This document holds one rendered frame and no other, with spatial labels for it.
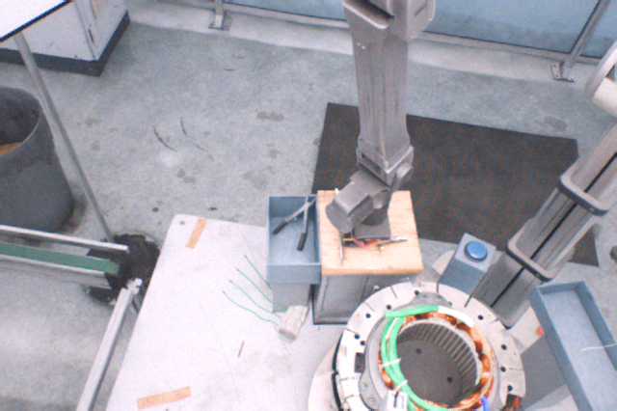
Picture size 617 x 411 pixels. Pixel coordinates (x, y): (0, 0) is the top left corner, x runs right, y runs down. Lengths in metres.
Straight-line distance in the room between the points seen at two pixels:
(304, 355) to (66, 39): 2.16
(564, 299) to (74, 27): 2.44
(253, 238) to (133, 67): 1.87
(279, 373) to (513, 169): 1.85
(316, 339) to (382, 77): 0.80
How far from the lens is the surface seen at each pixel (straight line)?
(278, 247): 1.16
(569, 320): 1.20
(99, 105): 2.94
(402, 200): 1.17
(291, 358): 1.28
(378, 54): 0.60
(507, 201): 2.66
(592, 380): 1.17
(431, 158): 2.69
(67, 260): 1.49
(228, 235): 1.42
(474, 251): 1.17
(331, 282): 1.12
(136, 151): 2.68
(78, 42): 2.97
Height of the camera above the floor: 1.99
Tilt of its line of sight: 55 degrees down
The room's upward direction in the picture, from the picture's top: 6 degrees clockwise
